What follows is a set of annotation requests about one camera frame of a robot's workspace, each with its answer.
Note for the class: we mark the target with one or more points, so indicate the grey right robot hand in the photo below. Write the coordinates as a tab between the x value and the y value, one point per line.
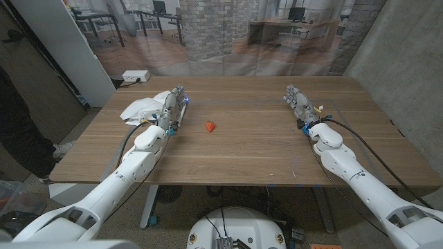
302	105

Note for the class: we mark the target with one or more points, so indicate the person in dark clothes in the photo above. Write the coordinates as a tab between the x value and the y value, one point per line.
17	138

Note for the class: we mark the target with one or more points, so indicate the printed office backdrop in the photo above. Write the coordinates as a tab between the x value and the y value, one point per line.
207	34

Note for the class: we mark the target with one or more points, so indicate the blue table foot pad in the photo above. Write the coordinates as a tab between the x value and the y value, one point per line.
153	220

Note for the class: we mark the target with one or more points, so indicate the white power strip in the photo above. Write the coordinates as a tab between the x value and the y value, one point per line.
135	75

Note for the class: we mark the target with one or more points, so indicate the red toy strawberry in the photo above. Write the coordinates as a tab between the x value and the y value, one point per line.
209	126

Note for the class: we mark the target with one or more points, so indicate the white table leg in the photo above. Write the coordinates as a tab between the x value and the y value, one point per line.
149	207

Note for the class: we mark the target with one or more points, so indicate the white floor box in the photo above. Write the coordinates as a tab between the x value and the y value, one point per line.
69	195

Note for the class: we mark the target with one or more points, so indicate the grey floor box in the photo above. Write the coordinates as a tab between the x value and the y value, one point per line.
298	234

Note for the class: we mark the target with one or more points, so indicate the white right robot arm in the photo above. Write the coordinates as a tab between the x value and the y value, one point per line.
373	193

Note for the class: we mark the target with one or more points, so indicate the white cloth towel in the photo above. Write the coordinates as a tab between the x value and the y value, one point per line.
142	109

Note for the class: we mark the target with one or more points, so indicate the orange flat object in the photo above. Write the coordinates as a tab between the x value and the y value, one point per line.
325	246

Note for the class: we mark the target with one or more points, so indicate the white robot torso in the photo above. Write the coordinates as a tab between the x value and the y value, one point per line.
242	224

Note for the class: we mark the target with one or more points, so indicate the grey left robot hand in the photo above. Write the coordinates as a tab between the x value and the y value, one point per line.
171	110

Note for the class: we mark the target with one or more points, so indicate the black round grille object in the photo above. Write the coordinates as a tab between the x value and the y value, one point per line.
169	193

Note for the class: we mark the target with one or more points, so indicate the clear plastic bin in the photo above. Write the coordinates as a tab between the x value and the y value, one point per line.
14	197

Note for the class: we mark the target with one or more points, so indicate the white cabinet panel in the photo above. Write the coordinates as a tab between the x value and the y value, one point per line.
69	52

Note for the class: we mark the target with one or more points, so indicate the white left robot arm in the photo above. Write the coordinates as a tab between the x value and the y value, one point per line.
104	193

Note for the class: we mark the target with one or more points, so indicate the black bag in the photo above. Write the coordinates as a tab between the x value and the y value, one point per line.
14	224

